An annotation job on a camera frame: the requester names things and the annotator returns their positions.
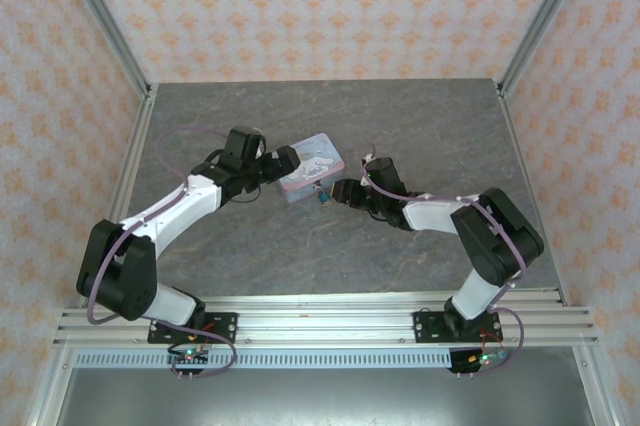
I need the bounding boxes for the pastel cartoon print tin box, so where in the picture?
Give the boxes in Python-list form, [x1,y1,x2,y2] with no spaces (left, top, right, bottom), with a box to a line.
[278,132,346,205]

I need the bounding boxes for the grey metal sheet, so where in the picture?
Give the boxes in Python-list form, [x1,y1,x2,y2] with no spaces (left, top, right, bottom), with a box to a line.
[54,368,596,426]

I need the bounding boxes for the aluminium side rail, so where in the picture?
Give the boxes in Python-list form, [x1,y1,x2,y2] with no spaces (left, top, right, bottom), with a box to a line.
[497,83,569,307]
[79,85,159,307]

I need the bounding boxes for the aluminium mounting rail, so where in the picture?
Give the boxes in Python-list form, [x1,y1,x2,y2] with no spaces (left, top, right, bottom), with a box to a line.
[53,295,600,347]

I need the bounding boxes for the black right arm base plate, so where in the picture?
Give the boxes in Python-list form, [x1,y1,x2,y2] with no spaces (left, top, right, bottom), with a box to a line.
[413,309,504,345]

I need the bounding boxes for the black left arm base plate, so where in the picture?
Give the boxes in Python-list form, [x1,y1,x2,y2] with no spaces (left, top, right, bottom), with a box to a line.
[147,312,239,345]

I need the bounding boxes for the grey slotted cable duct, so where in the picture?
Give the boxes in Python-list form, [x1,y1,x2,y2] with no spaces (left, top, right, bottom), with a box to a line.
[74,350,501,370]

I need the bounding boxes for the aluminium frame post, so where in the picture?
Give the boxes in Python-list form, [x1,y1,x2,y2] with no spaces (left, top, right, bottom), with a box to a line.
[497,0,599,97]
[53,0,154,97]

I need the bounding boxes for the aluminium lower frame bar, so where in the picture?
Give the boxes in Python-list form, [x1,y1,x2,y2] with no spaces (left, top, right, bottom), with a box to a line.
[572,345,616,426]
[27,345,76,426]

